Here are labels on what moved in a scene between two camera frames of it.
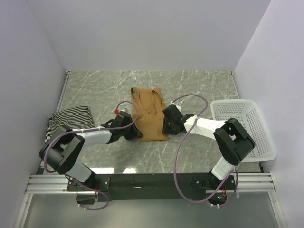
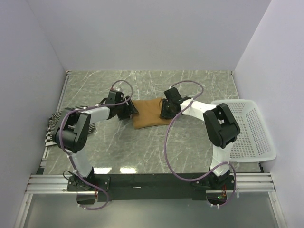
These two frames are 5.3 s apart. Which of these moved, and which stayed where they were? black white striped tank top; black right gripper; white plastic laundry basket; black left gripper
Moved: black right gripper; black left gripper
Stayed: white plastic laundry basket; black white striped tank top
